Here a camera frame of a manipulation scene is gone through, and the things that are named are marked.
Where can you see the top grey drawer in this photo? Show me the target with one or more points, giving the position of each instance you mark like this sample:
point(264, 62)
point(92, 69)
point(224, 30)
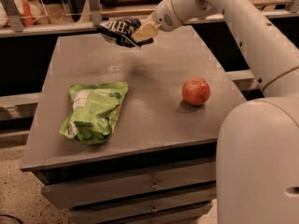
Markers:
point(127, 184)

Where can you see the grey drawer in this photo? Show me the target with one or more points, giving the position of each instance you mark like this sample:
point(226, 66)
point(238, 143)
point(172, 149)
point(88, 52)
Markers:
point(170, 215)
point(127, 184)
point(145, 204)

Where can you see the green rice chip bag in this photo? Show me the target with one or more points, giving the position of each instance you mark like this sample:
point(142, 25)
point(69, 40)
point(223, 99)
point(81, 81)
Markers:
point(95, 110)

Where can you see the middle grey drawer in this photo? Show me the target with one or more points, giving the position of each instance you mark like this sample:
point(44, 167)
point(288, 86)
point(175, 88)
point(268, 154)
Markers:
point(145, 204)

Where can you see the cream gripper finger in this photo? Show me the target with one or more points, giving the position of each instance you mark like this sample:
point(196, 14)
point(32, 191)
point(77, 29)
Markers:
point(147, 30)

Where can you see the orange white bag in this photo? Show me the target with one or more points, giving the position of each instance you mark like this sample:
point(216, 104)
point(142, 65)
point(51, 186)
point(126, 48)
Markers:
point(29, 13)

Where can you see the blue Kettle chip bag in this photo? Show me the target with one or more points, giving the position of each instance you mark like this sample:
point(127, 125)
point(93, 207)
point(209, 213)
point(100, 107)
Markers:
point(120, 32)

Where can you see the grey drawer cabinet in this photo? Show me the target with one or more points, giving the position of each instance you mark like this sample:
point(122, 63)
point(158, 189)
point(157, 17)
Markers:
point(156, 126)

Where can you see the bottom grey drawer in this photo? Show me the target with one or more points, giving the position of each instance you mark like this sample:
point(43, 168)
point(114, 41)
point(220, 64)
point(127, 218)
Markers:
point(170, 215)

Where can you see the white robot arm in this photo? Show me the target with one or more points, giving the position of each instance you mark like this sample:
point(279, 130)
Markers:
point(257, 163)

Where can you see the red apple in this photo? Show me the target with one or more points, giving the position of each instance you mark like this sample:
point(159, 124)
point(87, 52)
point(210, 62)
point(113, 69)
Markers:
point(195, 91)

